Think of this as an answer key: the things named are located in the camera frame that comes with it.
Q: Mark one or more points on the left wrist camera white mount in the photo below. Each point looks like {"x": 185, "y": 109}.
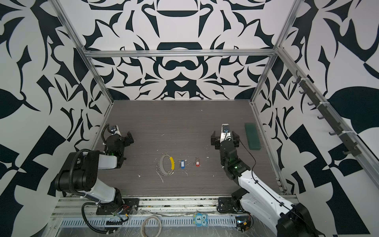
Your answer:
{"x": 114, "y": 129}

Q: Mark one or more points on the metal keyring with keys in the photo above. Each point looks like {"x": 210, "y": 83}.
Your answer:
{"x": 164, "y": 165}

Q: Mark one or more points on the yellow key tag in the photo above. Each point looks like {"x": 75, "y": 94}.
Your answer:
{"x": 172, "y": 163}

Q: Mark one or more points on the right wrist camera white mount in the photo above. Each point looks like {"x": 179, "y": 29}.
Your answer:
{"x": 226, "y": 134}

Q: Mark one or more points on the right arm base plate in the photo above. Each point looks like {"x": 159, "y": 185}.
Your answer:
{"x": 229, "y": 205}

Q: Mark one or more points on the white tape roll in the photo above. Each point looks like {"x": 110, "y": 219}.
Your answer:
{"x": 152, "y": 221}

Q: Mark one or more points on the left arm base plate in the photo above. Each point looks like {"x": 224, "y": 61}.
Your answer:
{"x": 127, "y": 206}

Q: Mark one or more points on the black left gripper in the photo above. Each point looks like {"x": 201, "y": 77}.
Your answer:
{"x": 125, "y": 141}

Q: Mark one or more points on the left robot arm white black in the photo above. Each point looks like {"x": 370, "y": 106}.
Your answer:
{"x": 79, "y": 174}

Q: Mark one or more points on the blue monster sticker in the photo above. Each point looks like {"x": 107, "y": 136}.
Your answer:
{"x": 200, "y": 220}

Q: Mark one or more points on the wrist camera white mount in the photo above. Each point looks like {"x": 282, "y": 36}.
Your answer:
{"x": 226, "y": 134}
{"x": 114, "y": 129}

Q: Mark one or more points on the green rectangular plastic case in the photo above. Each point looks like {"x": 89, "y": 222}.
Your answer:
{"x": 252, "y": 137}

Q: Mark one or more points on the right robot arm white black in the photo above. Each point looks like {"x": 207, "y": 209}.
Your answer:
{"x": 256, "y": 198}

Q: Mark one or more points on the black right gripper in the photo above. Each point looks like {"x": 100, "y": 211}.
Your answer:
{"x": 216, "y": 138}

